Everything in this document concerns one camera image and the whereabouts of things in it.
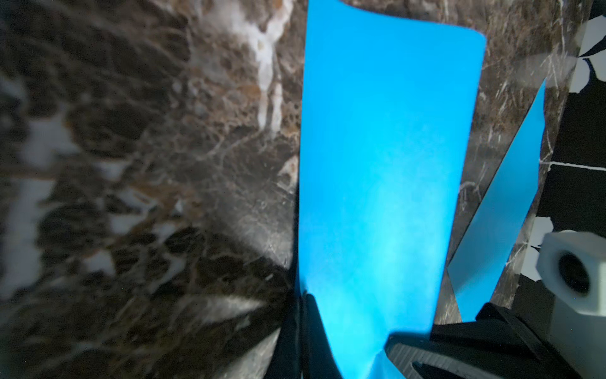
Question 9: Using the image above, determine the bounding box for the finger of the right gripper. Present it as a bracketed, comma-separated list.
[386, 303, 580, 378]

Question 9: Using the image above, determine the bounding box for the cyan paper sheet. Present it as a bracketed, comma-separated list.
[448, 81, 547, 322]
[298, 1, 486, 378]

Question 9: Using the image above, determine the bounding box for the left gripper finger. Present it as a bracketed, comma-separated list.
[264, 293, 341, 379]

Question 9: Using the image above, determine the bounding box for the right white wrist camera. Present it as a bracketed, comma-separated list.
[536, 232, 605, 378]

